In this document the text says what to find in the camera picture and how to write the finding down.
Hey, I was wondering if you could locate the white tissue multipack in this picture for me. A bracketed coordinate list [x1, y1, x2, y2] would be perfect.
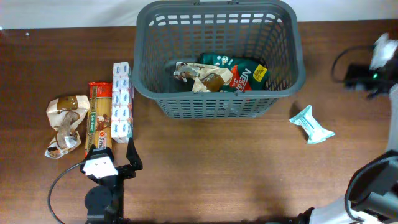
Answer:
[111, 62, 134, 144]

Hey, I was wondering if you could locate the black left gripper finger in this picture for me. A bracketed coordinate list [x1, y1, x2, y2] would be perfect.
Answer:
[88, 146, 113, 159]
[126, 138, 143, 171]

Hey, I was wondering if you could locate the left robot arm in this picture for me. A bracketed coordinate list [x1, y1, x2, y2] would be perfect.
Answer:
[80, 138, 143, 224]

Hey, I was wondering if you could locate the light teal wipes packet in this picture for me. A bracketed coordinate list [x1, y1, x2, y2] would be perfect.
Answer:
[289, 105, 335, 144]

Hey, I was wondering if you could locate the orange spaghetti packet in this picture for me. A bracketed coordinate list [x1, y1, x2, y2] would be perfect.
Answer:
[85, 82, 113, 156]

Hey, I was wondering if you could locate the green Nescafe coffee bag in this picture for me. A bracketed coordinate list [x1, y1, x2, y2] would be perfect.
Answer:
[199, 53, 268, 92]

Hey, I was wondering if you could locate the beige brown snack bag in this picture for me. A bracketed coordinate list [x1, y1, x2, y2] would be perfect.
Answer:
[173, 62, 233, 93]

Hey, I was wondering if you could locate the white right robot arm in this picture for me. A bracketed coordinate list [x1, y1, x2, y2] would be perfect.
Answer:
[288, 57, 397, 223]

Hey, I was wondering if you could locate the brown white snack bag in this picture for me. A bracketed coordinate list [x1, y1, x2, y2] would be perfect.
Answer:
[44, 95, 90, 159]

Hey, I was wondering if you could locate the grey plastic shopping basket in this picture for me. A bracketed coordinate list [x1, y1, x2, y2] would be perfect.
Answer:
[132, 1, 306, 119]

